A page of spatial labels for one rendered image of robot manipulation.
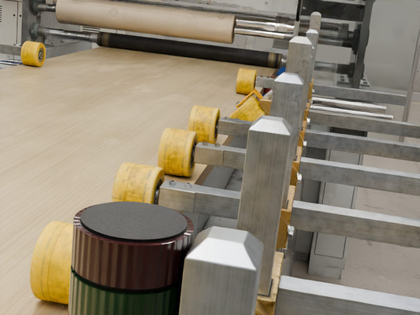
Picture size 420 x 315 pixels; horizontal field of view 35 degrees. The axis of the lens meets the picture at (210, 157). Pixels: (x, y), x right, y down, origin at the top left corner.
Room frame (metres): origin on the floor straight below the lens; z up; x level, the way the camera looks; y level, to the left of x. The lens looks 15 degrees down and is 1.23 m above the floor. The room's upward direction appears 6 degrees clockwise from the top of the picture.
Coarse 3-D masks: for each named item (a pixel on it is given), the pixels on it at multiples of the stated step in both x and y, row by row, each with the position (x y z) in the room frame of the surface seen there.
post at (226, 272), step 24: (216, 240) 0.30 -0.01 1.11; (240, 240) 0.30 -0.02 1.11; (192, 264) 0.29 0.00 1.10; (216, 264) 0.29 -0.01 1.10; (240, 264) 0.29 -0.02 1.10; (192, 288) 0.29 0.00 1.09; (216, 288) 0.29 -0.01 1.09; (240, 288) 0.29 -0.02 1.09; (192, 312) 0.29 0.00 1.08; (216, 312) 0.29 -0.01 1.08; (240, 312) 0.29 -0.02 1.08
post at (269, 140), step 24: (264, 120) 0.54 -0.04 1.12; (264, 144) 0.53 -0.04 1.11; (288, 144) 0.53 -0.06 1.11; (264, 168) 0.53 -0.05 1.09; (264, 192) 0.53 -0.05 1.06; (240, 216) 0.54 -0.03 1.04; (264, 216) 0.53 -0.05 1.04; (264, 240) 0.53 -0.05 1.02; (264, 264) 0.53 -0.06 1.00; (264, 288) 0.53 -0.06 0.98
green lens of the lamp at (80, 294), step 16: (80, 288) 0.29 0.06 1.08; (96, 288) 0.28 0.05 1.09; (176, 288) 0.29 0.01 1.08; (80, 304) 0.29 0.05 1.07; (96, 304) 0.28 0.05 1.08; (112, 304) 0.28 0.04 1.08; (128, 304) 0.28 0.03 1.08; (144, 304) 0.28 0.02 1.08; (160, 304) 0.29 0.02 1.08; (176, 304) 0.30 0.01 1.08
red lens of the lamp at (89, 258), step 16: (80, 224) 0.30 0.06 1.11; (192, 224) 0.32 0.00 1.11; (80, 240) 0.29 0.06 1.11; (96, 240) 0.28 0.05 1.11; (112, 240) 0.28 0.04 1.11; (176, 240) 0.29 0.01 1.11; (80, 256) 0.29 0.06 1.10; (96, 256) 0.28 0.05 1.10; (112, 256) 0.28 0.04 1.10; (128, 256) 0.28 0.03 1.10; (144, 256) 0.28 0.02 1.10; (160, 256) 0.29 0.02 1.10; (176, 256) 0.29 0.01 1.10; (80, 272) 0.29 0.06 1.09; (96, 272) 0.28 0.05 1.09; (112, 272) 0.28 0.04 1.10; (128, 272) 0.28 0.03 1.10; (144, 272) 0.28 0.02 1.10; (160, 272) 0.29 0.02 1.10; (176, 272) 0.29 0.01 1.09; (128, 288) 0.28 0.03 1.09; (144, 288) 0.28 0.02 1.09
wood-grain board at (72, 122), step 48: (0, 96) 1.63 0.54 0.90; (48, 96) 1.70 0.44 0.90; (96, 96) 1.77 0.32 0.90; (144, 96) 1.86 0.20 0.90; (192, 96) 1.94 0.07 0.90; (240, 96) 2.04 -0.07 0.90; (0, 144) 1.18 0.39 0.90; (48, 144) 1.22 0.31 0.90; (96, 144) 1.26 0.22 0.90; (144, 144) 1.30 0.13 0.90; (0, 192) 0.92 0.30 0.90; (48, 192) 0.94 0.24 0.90; (96, 192) 0.97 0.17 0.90; (0, 240) 0.75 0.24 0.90; (0, 288) 0.63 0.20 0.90
